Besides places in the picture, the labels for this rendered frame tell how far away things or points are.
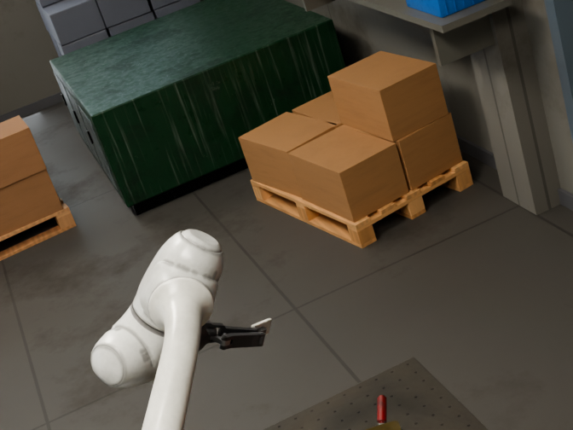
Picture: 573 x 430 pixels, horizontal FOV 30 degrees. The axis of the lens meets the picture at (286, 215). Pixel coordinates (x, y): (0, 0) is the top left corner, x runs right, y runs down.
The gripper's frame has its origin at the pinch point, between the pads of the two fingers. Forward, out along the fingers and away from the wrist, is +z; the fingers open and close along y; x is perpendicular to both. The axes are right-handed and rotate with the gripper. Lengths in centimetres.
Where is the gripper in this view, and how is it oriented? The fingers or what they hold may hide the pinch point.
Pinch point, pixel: (236, 315)
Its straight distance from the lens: 207.9
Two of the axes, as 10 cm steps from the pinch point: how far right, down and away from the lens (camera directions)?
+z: 4.6, -1.1, 8.8
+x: 2.1, -9.5, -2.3
